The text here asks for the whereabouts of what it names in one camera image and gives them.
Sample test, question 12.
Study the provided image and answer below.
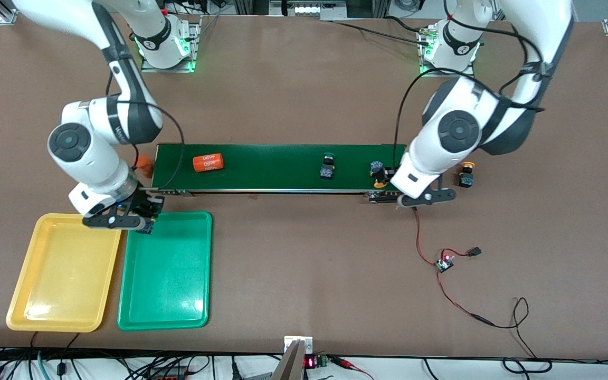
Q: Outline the green plastic tray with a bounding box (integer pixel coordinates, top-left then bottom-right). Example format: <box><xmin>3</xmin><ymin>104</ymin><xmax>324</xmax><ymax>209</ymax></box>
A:
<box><xmin>117</xmin><ymin>211</ymin><xmax>213</xmax><ymax>331</ymax></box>

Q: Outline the yellow plastic tray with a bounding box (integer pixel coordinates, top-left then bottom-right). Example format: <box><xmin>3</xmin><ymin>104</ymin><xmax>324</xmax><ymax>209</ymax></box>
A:
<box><xmin>6</xmin><ymin>213</ymin><xmax>124</xmax><ymax>333</ymax></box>

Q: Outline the green conveyor belt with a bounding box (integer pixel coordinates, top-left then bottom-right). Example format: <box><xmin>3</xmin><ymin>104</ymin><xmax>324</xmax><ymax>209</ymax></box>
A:
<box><xmin>149</xmin><ymin>142</ymin><xmax>415</xmax><ymax>204</ymax></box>

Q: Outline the black power strip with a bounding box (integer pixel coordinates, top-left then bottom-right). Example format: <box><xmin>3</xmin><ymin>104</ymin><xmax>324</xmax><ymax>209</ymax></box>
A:
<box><xmin>143</xmin><ymin>366</ymin><xmax>191</xmax><ymax>380</ymax></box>

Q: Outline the metal rack device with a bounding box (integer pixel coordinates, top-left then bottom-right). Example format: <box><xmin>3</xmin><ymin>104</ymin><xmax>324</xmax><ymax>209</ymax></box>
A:
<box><xmin>270</xmin><ymin>0</ymin><xmax>347</xmax><ymax>22</ymax></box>

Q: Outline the red clip lead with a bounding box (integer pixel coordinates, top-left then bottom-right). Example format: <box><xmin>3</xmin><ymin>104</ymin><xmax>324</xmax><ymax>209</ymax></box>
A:
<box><xmin>330</xmin><ymin>356</ymin><xmax>373</xmax><ymax>380</ymax></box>

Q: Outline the grey metal pole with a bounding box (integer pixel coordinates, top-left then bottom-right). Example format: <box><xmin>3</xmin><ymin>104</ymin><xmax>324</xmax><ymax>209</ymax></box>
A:
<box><xmin>270</xmin><ymin>340</ymin><xmax>306</xmax><ymax>380</ymax></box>

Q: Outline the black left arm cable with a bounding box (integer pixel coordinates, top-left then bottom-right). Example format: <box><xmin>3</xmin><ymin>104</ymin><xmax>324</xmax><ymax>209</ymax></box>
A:
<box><xmin>393</xmin><ymin>0</ymin><xmax>547</xmax><ymax>177</ymax></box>

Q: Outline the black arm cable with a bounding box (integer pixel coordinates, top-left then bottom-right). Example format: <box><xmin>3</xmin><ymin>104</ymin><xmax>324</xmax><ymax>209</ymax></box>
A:
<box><xmin>393</xmin><ymin>0</ymin><xmax>547</xmax><ymax>177</ymax></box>
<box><xmin>104</xmin><ymin>69</ymin><xmax>186</xmax><ymax>191</ymax></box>

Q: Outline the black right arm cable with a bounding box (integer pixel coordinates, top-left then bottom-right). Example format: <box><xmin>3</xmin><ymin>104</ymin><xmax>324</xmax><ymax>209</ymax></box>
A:
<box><xmin>104</xmin><ymin>69</ymin><xmax>186</xmax><ymax>191</ymax></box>

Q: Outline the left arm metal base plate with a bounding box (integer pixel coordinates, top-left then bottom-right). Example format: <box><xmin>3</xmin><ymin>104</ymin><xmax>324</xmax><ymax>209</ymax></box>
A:
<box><xmin>419</xmin><ymin>26</ymin><xmax>476</xmax><ymax>79</ymax></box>

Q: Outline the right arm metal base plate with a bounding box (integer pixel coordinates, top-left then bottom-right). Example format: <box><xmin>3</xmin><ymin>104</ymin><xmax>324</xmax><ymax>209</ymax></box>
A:
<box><xmin>140</xmin><ymin>16</ymin><xmax>202</xmax><ymax>73</ymax></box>

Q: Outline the black table cable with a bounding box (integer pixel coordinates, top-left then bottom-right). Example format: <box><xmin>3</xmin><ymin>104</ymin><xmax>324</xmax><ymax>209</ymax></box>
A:
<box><xmin>333</xmin><ymin>20</ymin><xmax>431</xmax><ymax>47</ymax></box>

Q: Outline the metal table edge bracket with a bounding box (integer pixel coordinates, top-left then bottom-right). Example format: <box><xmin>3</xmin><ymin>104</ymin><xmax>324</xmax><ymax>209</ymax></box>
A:
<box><xmin>284</xmin><ymin>336</ymin><xmax>314</xmax><ymax>353</ymax></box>

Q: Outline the black looped cable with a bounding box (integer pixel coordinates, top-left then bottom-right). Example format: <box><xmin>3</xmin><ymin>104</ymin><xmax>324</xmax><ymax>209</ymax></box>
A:
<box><xmin>473</xmin><ymin>297</ymin><xmax>554</xmax><ymax>374</ymax></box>

